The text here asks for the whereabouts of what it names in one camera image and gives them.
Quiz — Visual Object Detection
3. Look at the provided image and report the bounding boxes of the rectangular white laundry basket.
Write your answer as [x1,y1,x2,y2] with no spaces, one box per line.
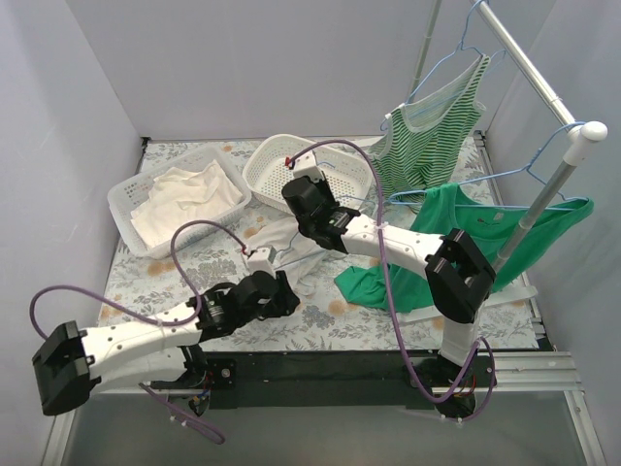
[108,145,252,259]

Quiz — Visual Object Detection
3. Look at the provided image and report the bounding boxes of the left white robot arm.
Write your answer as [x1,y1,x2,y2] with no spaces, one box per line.
[32,271,300,416]

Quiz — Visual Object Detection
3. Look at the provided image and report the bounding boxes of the oval white laundry basket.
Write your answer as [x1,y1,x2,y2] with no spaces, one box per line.
[243,134,374,214]

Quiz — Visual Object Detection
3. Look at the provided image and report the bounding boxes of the blue wire hanger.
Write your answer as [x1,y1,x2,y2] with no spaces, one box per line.
[278,157,375,256]

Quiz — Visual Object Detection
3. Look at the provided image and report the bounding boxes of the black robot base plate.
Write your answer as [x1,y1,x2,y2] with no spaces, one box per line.
[164,349,486,418]

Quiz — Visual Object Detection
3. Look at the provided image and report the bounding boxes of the white cloths in basket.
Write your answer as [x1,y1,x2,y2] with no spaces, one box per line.
[131,160,243,249]

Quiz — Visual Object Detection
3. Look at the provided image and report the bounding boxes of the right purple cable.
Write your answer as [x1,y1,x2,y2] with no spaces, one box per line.
[290,139,499,428]

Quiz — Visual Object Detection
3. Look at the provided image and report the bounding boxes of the green striped tank top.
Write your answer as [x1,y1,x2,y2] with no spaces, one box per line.
[368,60,487,197]

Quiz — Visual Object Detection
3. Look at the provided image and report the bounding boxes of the white tank top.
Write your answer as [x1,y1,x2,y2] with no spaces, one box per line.
[248,216,328,297]

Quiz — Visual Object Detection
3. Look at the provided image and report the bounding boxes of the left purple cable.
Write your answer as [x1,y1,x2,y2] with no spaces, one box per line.
[29,219,253,444]

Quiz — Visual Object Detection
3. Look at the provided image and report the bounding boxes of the blue hanger with green top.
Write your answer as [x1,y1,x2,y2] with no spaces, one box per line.
[386,120,586,206]

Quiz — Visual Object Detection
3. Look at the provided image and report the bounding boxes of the solid green tank top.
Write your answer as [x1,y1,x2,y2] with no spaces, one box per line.
[335,183,595,313]

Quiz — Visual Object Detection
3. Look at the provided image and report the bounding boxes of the blue hanger with striped top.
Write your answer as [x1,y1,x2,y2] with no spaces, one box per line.
[398,0,507,116]

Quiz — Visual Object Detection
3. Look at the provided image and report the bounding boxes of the purple cable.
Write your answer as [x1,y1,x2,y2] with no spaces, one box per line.
[29,219,253,444]
[290,139,499,428]

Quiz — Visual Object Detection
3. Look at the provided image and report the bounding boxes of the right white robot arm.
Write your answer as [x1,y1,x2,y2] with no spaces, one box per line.
[281,176,496,386]

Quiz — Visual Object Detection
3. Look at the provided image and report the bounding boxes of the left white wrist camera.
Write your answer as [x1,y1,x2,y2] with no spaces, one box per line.
[245,246,277,276]

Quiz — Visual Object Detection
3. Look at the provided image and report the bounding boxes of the silver clothes rack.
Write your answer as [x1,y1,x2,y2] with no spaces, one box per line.
[395,0,608,324]

